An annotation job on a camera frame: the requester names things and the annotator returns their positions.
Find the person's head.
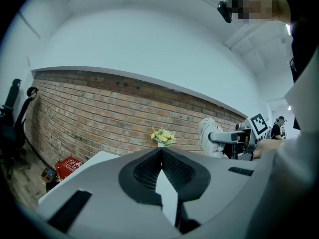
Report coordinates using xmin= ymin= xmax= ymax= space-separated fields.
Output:
xmin=231 ymin=0 xmax=292 ymax=26

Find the white table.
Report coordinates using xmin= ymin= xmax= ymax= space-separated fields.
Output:
xmin=37 ymin=150 xmax=179 ymax=228

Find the person's right forearm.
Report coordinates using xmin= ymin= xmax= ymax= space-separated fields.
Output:
xmin=253 ymin=138 xmax=287 ymax=159

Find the yellow flower bouquet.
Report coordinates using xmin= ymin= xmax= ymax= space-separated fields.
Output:
xmin=150 ymin=127 xmax=177 ymax=148

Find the red printed box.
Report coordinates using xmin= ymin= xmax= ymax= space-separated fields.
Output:
xmin=54 ymin=156 xmax=84 ymax=182

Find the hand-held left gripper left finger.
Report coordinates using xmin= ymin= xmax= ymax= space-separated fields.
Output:
xmin=37 ymin=147 xmax=182 ymax=239

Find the grey white cloth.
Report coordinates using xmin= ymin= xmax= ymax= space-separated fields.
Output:
xmin=198 ymin=117 xmax=229 ymax=159

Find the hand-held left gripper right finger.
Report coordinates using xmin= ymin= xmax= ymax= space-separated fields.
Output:
xmin=161 ymin=147 xmax=258 ymax=234

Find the small box with blue label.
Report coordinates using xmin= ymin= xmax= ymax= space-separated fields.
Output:
xmin=40 ymin=167 xmax=57 ymax=184

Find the black box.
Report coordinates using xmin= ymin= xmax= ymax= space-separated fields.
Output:
xmin=45 ymin=180 xmax=61 ymax=193

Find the black office chair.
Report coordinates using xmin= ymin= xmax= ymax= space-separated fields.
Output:
xmin=9 ymin=86 xmax=39 ymax=170
xmin=0 ymin=78 xmax=23 ymax=181

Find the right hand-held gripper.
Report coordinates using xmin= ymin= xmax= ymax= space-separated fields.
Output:
xmin=208 ymin=112 xmax=272 ymax=162

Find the black head-worn camera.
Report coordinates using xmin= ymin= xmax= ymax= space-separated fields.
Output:
xmin=217 ymin=0 xmax=244 ymax=24

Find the person in dark vest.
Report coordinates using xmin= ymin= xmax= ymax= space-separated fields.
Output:
xmin=290 ymin=13 xmax=319 ymax=132

